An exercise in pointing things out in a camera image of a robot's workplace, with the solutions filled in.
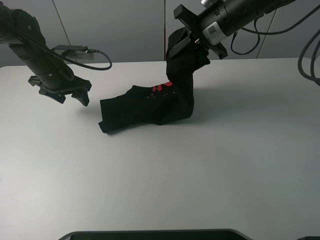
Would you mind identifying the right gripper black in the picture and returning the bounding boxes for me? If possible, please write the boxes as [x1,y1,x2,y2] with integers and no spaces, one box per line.
[166,4,228,59]

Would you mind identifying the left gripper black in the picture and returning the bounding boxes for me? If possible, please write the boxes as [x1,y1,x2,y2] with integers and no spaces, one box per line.
[28,73,92,107]

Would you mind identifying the black printed t-shirt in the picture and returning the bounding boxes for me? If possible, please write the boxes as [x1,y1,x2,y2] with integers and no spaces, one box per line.
[98,43,210,134]

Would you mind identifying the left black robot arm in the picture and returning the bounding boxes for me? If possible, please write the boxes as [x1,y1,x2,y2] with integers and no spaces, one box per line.
[0,4,92,107]

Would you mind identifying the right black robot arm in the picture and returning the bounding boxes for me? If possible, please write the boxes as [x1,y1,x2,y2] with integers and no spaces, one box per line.
[167,0,293,60]

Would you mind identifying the dark monitor at table edge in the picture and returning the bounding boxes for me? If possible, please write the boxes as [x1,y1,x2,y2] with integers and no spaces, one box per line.
[60,229,250,240]

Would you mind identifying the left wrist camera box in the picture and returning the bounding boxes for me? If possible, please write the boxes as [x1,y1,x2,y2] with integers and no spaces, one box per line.
[51,45,94,61]

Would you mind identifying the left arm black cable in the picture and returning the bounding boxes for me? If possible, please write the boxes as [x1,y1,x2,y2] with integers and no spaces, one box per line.
[0,14,113,71]

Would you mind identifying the right arm black cables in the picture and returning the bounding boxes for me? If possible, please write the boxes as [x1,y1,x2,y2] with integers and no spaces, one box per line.
[229,0,320,87]

